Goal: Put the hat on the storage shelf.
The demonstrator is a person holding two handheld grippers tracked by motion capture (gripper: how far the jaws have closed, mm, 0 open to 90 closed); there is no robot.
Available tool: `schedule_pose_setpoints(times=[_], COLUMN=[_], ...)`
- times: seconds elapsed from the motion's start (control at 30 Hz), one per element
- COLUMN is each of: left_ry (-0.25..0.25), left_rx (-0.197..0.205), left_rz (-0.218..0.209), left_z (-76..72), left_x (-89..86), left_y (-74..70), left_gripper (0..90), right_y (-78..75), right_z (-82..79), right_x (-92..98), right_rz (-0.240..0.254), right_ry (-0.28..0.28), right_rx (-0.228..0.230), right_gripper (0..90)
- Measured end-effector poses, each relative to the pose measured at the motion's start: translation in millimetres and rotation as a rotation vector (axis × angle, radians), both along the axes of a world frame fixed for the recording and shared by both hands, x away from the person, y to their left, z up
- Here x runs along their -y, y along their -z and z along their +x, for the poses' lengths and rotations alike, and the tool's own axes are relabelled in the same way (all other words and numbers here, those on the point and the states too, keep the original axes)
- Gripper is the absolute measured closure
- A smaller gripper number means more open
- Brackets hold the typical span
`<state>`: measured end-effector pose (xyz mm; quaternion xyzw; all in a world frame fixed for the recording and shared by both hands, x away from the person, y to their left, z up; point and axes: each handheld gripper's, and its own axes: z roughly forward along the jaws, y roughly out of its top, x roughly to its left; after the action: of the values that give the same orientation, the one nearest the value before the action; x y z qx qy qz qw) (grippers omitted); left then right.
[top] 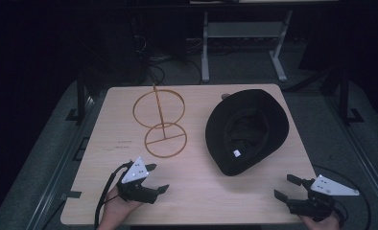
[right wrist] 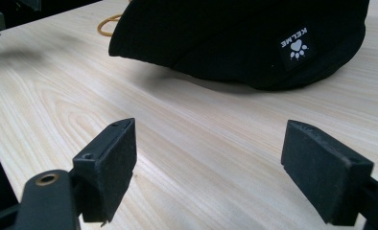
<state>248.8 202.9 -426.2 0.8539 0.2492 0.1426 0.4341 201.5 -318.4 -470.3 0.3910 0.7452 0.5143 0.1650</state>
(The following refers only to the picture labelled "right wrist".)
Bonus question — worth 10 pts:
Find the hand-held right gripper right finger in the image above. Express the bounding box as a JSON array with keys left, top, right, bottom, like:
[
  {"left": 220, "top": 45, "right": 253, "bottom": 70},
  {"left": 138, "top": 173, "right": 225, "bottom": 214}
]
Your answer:
[{"left": 280, "top": 119, "right": 375, "bottom": 227}]

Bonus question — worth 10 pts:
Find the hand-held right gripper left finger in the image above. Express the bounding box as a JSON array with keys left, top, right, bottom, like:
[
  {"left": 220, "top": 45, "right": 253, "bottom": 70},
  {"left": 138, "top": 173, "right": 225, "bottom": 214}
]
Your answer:
[{"left": 72, "top": 117, "right": 138, "bottom": 224}]

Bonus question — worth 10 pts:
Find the yellow rubber band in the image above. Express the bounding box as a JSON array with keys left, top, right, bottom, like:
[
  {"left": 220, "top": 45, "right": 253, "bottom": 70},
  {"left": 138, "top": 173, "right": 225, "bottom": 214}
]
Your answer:
[{"left": 96, "top": 13, "right": 124, "bottom": 37}]

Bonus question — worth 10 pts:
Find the black cap with white label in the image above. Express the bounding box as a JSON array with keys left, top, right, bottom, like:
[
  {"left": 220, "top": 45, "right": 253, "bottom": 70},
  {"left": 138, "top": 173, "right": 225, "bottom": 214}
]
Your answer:
[{"left": 108, "top": 0, "right": 370, "bottom": 91}]

